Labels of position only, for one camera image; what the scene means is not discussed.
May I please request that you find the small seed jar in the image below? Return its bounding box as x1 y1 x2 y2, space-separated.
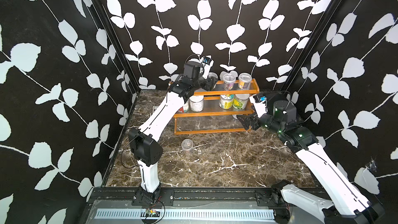
222 73 236 90
181 139 194 152
238 73 252 89
208 72 219 81

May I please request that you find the white large jar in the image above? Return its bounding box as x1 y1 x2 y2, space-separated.
189 95 204 112

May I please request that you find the red label large jar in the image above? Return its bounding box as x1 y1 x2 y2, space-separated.
178 102 189 113

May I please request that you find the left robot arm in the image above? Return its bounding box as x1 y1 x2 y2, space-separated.
129 76 217 195

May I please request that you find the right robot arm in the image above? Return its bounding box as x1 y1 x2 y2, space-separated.
237 91 385 224

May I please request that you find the green label large jar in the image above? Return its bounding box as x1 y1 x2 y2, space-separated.
233 94 250 110

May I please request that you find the yellow green label jar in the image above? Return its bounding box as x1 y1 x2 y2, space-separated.
219 94 234 110

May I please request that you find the orange wooden shelf rack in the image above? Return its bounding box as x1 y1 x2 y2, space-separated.
174 79 260 135

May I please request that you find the black flat case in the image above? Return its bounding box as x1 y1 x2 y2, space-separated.
253 91 291 104

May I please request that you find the small circuit board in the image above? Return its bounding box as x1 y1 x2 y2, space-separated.
144 209 161 218

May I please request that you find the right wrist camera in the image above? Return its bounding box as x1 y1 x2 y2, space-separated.
249 94 267 118

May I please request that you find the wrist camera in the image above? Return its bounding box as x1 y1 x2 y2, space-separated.
249 94 267 118
200 56 214 79

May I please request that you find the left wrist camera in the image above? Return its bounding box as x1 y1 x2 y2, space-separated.
200 56 214 79

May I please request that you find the black front rail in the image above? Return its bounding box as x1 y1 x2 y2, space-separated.
88 187 273 206

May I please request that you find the white slotted cable duct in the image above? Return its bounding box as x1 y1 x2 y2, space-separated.
94 208 275 222

